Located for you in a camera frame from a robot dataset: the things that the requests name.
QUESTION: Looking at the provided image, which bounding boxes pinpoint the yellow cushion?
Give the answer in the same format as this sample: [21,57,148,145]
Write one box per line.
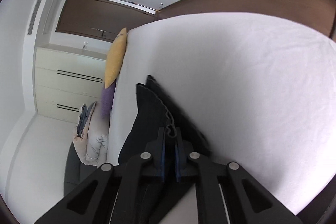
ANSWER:
[104,27,127,89]

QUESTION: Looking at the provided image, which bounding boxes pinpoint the cream wardrobe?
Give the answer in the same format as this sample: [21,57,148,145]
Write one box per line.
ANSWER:
[34,44,106,123]

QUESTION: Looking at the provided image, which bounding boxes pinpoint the folded beige grey duvet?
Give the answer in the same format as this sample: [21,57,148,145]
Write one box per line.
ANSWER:
[72,102,109,166]

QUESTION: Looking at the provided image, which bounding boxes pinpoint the folded blue garment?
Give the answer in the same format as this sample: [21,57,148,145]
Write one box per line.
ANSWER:
[76,102,96,137]

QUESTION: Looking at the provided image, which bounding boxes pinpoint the dark grey headboard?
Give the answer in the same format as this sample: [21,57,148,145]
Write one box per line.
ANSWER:
[64,143,113,201]

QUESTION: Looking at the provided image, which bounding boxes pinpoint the brown door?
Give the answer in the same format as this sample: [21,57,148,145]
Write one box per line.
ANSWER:
[56,0,155,42]

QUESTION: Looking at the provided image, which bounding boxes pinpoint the black denim pants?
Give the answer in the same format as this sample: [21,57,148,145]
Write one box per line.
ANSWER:
[118,75,211,223]

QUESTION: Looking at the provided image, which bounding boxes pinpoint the purple cushion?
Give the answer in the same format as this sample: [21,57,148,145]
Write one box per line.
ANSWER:
[101,81,116,118]

